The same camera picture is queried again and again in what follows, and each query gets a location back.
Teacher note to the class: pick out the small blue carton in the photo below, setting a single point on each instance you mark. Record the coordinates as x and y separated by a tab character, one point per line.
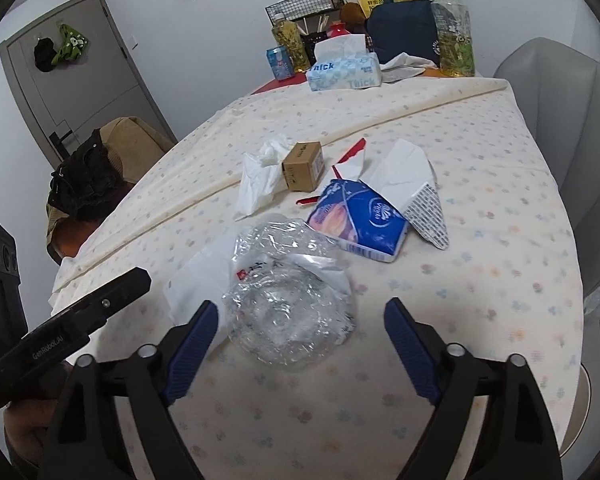
280	64

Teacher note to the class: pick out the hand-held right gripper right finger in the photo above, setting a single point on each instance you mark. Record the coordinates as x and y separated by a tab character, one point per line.
407	352

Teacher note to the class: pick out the grey door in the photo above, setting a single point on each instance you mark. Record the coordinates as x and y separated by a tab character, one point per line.
105	75

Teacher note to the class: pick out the brown plush toy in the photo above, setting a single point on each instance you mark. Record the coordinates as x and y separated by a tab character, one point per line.
354	12

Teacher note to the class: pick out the white folded printed paper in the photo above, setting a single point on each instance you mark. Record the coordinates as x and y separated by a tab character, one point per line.
410	180

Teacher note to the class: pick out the red and white wrapper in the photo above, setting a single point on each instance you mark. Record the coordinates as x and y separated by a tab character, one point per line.
352	157

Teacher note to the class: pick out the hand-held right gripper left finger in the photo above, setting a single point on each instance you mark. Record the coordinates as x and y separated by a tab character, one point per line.
196	347

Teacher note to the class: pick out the black bag on chair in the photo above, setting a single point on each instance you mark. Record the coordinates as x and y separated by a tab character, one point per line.
85	180

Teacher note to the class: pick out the flat white paper napkin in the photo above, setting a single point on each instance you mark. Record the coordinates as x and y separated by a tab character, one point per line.
192	285

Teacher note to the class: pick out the person's left hand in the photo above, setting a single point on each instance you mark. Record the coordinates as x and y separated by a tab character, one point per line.
27	425

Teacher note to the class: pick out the red container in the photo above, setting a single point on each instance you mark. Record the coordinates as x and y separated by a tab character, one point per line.
338	32

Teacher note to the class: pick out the blue tissue packet wrapper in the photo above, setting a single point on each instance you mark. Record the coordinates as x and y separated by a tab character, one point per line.
365	220

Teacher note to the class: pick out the hanging black cap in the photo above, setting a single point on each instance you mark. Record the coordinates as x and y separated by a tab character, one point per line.
44	55

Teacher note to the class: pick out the crumpled white tissue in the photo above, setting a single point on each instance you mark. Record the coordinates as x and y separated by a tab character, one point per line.
257	180

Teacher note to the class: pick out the white dotted pillow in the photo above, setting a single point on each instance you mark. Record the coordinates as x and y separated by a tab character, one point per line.
480	285

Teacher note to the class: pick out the small yellow drink bottle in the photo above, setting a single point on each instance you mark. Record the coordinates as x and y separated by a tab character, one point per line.
291	42

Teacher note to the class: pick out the small cardboard box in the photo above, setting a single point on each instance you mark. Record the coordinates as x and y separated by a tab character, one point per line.
302	167

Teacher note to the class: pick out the white crumpled cloth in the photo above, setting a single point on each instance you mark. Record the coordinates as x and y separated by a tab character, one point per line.
405	67

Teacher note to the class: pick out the navy lunch bag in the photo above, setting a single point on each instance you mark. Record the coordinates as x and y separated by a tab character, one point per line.
400	25

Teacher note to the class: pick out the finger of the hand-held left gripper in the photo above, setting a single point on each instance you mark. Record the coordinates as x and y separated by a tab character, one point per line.
110	297

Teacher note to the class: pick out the grey upholstered chair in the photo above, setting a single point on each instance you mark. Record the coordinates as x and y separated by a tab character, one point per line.
570	125

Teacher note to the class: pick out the blue tissue box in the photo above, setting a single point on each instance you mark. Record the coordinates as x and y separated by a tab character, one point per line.
345	70

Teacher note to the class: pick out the hanging green cloth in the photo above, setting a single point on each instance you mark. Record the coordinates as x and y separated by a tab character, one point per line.
70	42

